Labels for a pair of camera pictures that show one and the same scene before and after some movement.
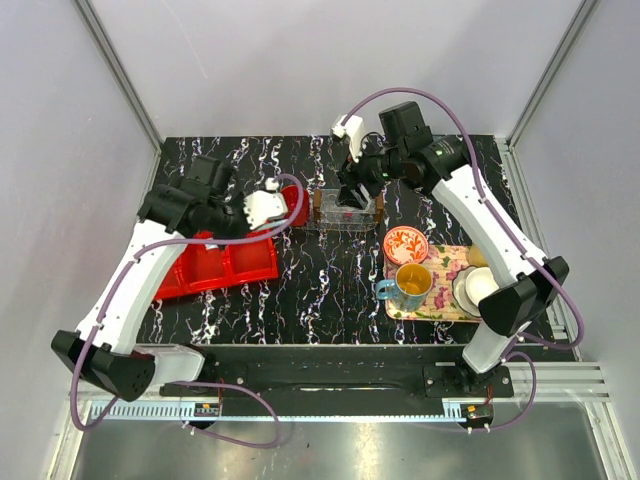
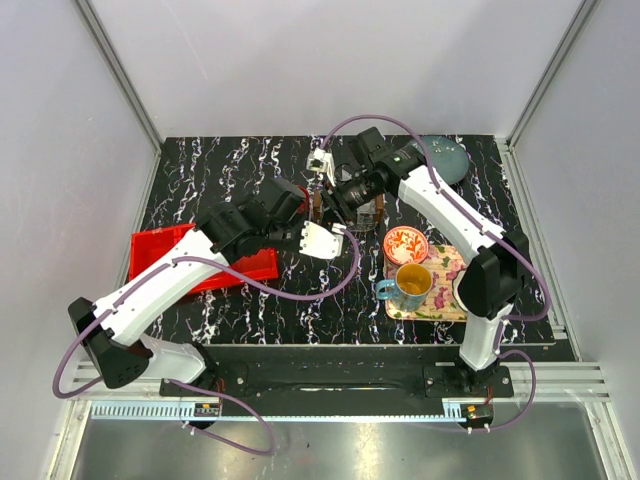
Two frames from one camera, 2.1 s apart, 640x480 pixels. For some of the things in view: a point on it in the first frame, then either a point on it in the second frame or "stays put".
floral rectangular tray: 443,263 stays put
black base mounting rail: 354,372 stays put
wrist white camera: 354,128 → 322,162
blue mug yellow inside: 409,289 stays put
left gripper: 238,202 → 296,244
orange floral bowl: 405,244 stays put
